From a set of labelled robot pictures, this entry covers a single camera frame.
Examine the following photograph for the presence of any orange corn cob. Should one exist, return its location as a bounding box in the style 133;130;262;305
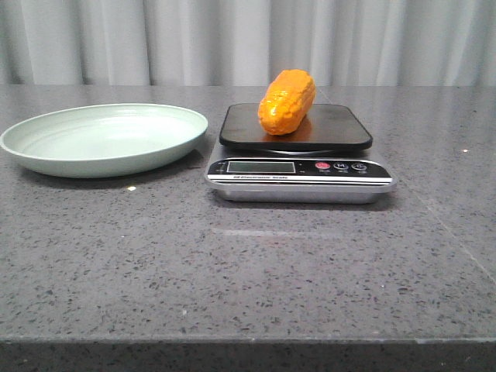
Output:
258;69;316;136

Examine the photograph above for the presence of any silver black kitchen scale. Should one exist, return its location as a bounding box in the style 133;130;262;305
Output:
205;103;397;204

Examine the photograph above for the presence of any pale green plate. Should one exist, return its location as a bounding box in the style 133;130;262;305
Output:
1;103;208;178

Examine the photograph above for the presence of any white pleated curtain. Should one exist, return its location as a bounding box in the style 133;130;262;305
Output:
1;1;495;86

